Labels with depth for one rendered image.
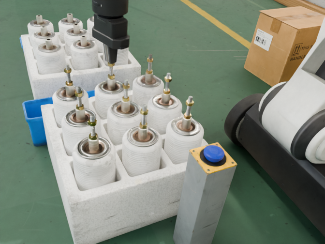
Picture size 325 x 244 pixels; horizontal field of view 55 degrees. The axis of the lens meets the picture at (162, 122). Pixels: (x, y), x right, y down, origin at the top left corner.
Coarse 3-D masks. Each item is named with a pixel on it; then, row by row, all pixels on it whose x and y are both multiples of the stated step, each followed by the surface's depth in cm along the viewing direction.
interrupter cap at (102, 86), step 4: (104, 80) 93; (116, 80) 94; (100, 84) 91; (104, 84) 92; (116, 84) 92; (120, 84) 93; (100, 88) 90; (104, 88) 90; (116, 88) 91; (120, 88) 91; (104, 92) 88; (108, 92) 88; (112, 92) 88; (116, 92) 89
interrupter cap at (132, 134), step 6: (138, 126) 77; (132, 132) 75; (150, 132) 76; (156, 132) 76; (132, 138) 73; (138, 138) 74; (150, 138) 74; (156, 138) 74; (138, 144) 72; (144, 144) 72; (150, 144) 72
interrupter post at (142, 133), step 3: (147, 126) 73; (138, 129) 73; (141, 129) 72; (144, 129) 72; (147, 129) 73; (138, 132) 74; (141, 132) 73; (144, 132) 73; (147, 132) 74; (138, 135) 74; (141, 135) 73; (144, 135) 73; (147, 135) 74; (141, 138) 74; (144, 138) 74
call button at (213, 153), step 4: (208, 148) 62; (212, 148) 62; (216, 148) 62; (220, 148) 62; (204, 152) 61; (208, 152) 61; (212, 152) 61; (216, 152) 61; (220, 152) 61; (208, 156) 60; (212, 156) 60; (216, 156) 60; (220, 156) 60; (208, 160) 61; (212, 160) 60; (216, 160) 60; (220, 160) 60
